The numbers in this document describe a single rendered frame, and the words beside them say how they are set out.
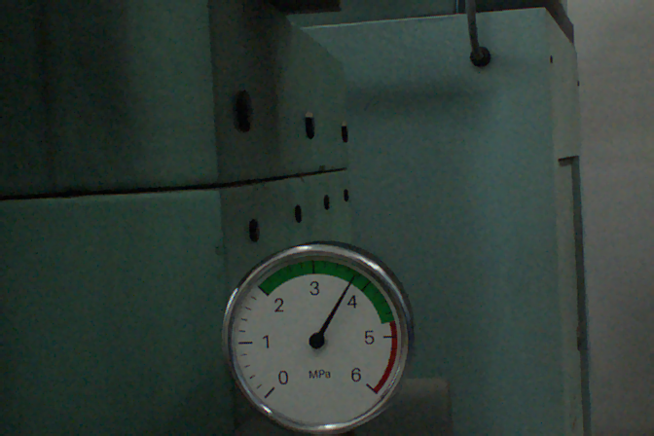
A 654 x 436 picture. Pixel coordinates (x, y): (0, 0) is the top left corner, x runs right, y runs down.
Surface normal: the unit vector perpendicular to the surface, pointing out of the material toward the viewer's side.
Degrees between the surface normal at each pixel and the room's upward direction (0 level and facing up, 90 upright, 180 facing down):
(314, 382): 90
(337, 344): 90
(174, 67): 90
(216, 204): 90
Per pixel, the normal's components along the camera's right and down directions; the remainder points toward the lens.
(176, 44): -0.11, 0.06
